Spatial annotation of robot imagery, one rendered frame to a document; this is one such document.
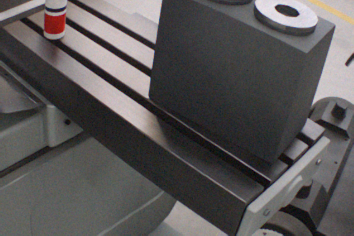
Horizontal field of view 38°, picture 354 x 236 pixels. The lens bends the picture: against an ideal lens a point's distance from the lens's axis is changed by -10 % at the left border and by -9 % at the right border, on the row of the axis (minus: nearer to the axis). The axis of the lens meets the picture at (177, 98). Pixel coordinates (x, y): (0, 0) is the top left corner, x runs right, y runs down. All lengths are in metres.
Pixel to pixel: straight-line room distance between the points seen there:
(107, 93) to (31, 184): 0.30
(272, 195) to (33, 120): 0.45
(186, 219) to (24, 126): 1.06
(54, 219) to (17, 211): 0.15
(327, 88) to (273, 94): 2.07
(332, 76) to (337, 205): 1.67
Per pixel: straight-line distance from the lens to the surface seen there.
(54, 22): 0.96
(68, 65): 0.91
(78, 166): 1.13
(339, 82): 2.88
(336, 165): 1.37
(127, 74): 0.90
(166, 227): 1.63
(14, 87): 0.98
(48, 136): 1.00
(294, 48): 0.68
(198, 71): 0.77
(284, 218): 1.18
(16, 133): 0.96
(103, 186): 1.27
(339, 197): 1.33
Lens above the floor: 1.44
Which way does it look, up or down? 36 degrees down
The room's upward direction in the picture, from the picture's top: 10 degrees clockwise
